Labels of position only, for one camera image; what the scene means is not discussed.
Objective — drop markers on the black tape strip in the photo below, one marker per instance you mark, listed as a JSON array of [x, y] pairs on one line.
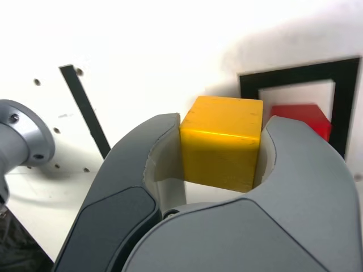
[[82, 105]]

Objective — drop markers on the red cube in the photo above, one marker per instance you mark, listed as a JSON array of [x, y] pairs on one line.
[[309, 119]]

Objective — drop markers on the yellow cube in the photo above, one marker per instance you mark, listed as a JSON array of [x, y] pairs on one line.
[[221, 147]]

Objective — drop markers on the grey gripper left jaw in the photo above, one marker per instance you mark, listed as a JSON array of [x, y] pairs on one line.
[[119, 198]]

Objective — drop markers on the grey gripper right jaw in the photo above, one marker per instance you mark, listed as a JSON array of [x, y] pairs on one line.
[[269, 226]]

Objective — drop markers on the black tape square outline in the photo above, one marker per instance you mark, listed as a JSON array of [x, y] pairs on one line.
[[297, 73]]

